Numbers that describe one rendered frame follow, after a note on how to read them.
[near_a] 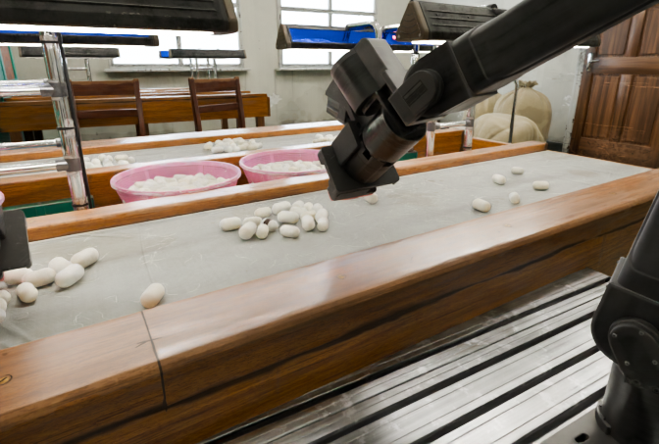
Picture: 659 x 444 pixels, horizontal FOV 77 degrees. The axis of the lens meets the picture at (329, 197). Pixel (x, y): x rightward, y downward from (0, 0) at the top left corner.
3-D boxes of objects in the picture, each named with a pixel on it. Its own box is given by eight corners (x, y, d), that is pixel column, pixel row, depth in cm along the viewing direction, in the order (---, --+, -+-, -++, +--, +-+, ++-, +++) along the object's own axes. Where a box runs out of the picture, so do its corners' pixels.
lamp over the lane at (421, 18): (600, 46, 107) (606, 16, 105) (423, 39, 76) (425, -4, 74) (570, 47, 114) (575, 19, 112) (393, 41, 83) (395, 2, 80)
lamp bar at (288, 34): (439, 51, 153) (441, 30, 151) (286, 48, 122) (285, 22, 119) (424, 52, 159) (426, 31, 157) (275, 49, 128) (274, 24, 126)
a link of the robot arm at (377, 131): (344, 124, 50) (372, 88, 44) (378, 114, 53) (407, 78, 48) (374, 172, 49) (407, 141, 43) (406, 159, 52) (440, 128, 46)
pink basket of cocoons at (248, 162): (366, 200, 104) (368, 163, 101) (267, 221, 90) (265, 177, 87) (313, 176, 125) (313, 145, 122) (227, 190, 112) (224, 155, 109)
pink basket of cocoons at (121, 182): (268, 211, 96) (266, 171, 93) (163, 250, 76) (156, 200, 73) (196, 190, 111) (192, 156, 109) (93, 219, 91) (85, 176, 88)
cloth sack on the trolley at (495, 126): (549, 162, 348) (557, 116, 337) (489, 172, 314) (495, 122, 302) (494, 150, 395) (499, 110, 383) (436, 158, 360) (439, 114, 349)
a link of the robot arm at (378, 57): (311, 78, 48) (378, -5, 40) (356, 77, 54) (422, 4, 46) (363, 162, 46) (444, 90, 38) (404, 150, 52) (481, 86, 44)
